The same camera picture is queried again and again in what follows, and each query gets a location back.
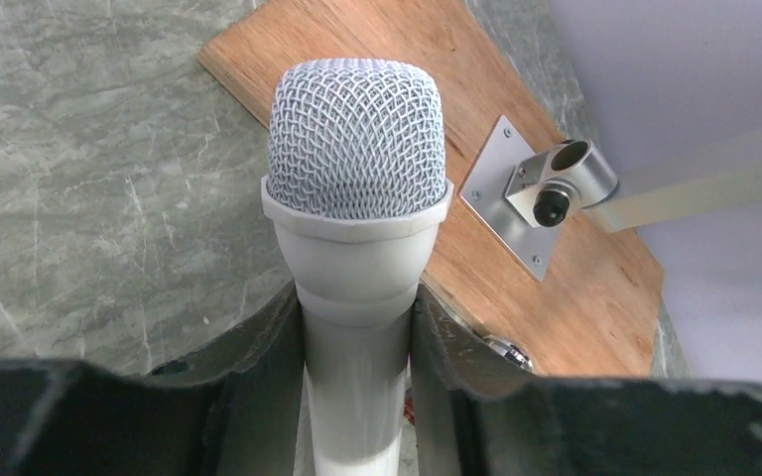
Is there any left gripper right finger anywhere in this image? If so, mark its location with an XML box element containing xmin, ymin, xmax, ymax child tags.
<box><xmin>411</xmin><ymin>286</ymin><xmax>762</xmax><ymax>475</ymax></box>

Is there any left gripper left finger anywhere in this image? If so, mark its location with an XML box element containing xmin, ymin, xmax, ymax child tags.
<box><xmin>0</xmin><ymin>285</ymin><xmax>305</xmax><ymax>475</ymax></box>

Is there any white handheld microphone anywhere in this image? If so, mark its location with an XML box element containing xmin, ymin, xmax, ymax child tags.
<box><xmin>261</xmin><ymin>59</ymin><xmax>453</xmax><ymax>475</ymax></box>

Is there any copper pipe fitting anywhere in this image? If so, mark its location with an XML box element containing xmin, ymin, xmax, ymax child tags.
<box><xmin>404</xmin><ymin>336</ymin><xmax>535</xmax><ymax>428</ymax></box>

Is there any wooden board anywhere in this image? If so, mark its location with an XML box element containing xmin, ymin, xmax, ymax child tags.
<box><xmin>197</xmin><ymin>1</ymin><xmax>663</xmax><ymax>377</ymax></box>

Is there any metal clamp bracket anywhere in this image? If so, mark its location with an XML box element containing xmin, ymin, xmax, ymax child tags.
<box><xmin>460</xmin><ymin>116</ymin><xmax>618</xmax><ymax>282</ymax></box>

